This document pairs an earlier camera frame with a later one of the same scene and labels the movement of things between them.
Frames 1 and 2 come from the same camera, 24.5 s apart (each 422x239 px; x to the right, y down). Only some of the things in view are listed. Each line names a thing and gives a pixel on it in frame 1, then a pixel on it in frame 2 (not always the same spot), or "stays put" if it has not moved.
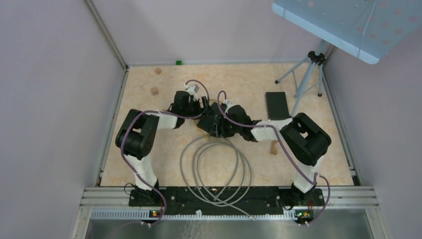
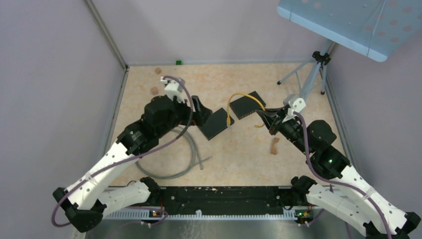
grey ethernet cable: (225, 206) to (196, 156)
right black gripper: (228, 134) to (278, 114)
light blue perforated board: (367, 29) stays put
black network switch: (277, 106) to (246, 105)
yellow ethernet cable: (206, 133) to (229, 120)
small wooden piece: (273, 150) stays put
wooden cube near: (155, 90) stays put
